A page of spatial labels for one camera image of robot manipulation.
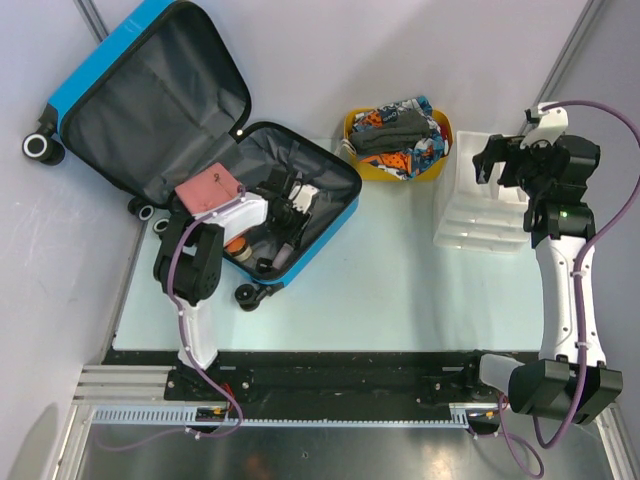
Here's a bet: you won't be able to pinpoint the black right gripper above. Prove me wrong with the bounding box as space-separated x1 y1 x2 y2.
473 133 559 198

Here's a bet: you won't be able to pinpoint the white plastic drawer organizer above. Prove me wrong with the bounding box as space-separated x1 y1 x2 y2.
433 131 530 254

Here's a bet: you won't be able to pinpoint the grey dotted socks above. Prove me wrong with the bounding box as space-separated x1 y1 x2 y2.
349 110 431 155

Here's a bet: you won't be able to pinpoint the blue fish-print kids suitcase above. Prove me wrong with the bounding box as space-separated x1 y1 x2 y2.
22 1 362 311

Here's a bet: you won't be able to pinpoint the yellow plastic basket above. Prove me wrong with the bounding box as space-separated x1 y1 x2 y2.
343 107 454 182

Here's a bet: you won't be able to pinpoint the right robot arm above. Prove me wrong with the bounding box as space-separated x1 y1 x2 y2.
461 134 623 424

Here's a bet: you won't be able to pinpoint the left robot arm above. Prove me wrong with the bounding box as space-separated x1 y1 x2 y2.
153 193 312 400

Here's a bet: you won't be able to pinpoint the lilac cosmetic tube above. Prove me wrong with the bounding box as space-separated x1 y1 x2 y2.
272 243 294 270

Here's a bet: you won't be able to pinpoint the black small bottle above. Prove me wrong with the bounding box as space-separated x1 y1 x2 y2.
255 257 273 274

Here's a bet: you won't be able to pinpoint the orange lidded jar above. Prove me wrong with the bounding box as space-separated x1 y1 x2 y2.
225 237 252 262

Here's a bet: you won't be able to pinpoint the pink folded cloth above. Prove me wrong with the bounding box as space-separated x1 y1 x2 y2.
175 163 240 215

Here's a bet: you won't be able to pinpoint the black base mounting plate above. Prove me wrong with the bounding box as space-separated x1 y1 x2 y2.
103 350 498 420

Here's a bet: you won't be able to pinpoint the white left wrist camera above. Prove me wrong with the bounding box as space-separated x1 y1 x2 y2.
289 184 320 213

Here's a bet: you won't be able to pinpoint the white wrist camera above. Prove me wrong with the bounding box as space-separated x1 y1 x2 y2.
520 102 569 150
289 184 320 213

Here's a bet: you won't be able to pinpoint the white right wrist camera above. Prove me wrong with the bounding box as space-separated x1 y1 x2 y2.
520 102 569 150

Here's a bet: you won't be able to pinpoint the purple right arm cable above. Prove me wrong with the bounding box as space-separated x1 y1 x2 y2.
499 99 640 479

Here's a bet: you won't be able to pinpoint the aluminium frame rail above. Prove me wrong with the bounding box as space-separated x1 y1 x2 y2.
73 365 172 406

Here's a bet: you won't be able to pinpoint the grey slotted cable duct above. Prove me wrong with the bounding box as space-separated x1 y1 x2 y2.
92 403 499 429

